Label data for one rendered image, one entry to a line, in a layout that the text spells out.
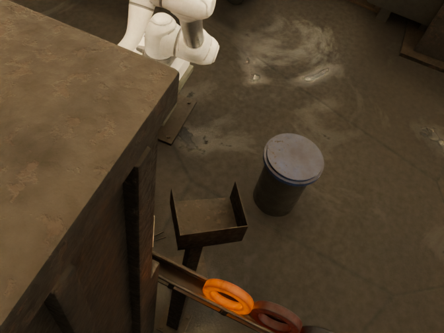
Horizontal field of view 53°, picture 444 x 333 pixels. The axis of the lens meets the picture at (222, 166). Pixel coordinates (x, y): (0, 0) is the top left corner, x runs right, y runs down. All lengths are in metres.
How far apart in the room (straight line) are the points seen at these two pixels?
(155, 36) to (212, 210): 0.99
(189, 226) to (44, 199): 1.30
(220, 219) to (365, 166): 1.41
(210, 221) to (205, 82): 1.50
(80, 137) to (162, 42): 1.85
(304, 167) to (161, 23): 1.02
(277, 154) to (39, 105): 1.77
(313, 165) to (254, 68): 1.22
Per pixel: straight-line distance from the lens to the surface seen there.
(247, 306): 1.56
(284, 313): 1.55
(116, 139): 0.55
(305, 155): 2.31
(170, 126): 2.80
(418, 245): 2.86
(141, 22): 1.84
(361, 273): 2.61
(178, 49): 2.36
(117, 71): 0.63
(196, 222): 1.79
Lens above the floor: 2.20
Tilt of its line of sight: 55 degrees down
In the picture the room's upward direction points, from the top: 15 degrees clockwise
